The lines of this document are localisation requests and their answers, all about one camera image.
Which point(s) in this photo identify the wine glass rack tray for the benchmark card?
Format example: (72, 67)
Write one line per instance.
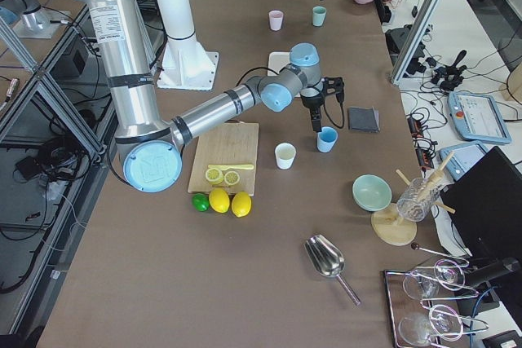
(422, 304)

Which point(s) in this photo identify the cream cup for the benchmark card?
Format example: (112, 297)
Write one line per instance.
(285, 154)

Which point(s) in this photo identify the grey folded cloth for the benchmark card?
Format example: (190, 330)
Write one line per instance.
(363, 119)

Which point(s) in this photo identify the metal scoop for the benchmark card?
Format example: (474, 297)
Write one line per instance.
(329, 262)

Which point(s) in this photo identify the black laptop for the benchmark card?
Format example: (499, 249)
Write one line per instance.
(487, 203)

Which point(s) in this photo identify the green bowl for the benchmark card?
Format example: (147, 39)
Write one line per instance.
(371, 192)

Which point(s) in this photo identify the yellow plastic knife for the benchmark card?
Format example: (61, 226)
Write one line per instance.
(232, 167)

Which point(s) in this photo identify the blue cup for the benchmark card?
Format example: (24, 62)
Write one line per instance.
(326, 139)

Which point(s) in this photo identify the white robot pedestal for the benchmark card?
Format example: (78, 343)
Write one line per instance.
(185, 64)

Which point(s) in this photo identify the whole yellow lemon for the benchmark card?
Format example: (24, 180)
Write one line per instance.
(219, 200)
(241, 204)

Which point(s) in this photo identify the wooden cutting board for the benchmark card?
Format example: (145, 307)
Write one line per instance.
(228, 144)

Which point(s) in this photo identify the green cup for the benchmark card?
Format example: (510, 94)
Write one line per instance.
(318, 16)

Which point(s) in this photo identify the aluminium frame post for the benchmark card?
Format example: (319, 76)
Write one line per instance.
(412, 41)

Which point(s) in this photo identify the blue teach pendant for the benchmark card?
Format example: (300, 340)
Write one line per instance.
(476, 117)
(465, 156)

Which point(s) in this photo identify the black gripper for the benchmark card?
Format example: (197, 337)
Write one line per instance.
(311, 102)

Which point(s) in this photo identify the pink cup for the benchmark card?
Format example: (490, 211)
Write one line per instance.
(276, 18)

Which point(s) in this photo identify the green lime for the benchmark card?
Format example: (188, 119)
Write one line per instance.
(200, 202)

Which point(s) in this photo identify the clear textured glass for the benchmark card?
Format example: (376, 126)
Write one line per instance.
(416, 201)

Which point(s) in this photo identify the wooden cup tree stand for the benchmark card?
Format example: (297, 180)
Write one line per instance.
(391, 227)

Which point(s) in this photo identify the cream rabbit tray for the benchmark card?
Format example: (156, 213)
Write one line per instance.
(277, 60)

